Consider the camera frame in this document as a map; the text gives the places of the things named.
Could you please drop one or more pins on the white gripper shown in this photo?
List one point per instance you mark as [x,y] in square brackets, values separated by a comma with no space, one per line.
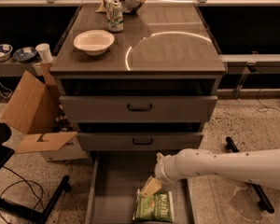
[162,170]

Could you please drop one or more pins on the green jalapeno chip bag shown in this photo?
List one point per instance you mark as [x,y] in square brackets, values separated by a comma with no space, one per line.
[158,207]

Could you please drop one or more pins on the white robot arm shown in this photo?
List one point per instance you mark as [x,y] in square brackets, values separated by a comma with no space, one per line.
[254,167]

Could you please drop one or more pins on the bottom grey drawer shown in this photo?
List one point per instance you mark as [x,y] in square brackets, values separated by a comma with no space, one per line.
[116,178]

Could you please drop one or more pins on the grey drawer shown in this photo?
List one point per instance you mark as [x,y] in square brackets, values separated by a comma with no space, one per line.
[116,178]
[138,141]
[136,109]

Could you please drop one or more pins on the middle grey drawer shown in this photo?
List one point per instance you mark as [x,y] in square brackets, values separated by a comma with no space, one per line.
[138,141]

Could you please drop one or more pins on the grey drawer cabinet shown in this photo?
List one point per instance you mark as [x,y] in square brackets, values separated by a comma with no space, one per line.
[163,50]

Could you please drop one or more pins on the top grey drawer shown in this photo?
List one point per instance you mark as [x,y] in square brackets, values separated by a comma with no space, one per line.
[136,109]

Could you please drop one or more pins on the white cardboard box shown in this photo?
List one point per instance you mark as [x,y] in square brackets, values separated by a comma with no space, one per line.
[69,151]

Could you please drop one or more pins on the black stand leg right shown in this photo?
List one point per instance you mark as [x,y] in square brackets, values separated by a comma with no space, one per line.
[264,203]

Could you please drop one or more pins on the black stand leg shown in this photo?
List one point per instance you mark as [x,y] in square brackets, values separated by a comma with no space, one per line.
[39,214]
[264,203]

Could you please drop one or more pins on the open cardboard box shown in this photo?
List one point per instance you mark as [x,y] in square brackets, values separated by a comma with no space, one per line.
[31,110]

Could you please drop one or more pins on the black stand leg left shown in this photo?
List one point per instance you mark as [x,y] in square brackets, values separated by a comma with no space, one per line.
[39,214]

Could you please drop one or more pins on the white paper cup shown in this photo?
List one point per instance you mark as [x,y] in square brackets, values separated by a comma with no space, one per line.
[44,52]

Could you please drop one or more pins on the green white soda can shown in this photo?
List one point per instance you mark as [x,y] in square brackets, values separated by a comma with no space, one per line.
[114,15]

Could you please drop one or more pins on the blue bowl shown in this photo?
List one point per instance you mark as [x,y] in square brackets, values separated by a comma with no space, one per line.
[25,55]

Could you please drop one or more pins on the grey side shelf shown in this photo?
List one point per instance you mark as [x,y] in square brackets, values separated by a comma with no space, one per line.
[11,68]

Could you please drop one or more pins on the white patterned bowl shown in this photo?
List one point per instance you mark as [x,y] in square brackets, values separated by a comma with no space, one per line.
[5,52]

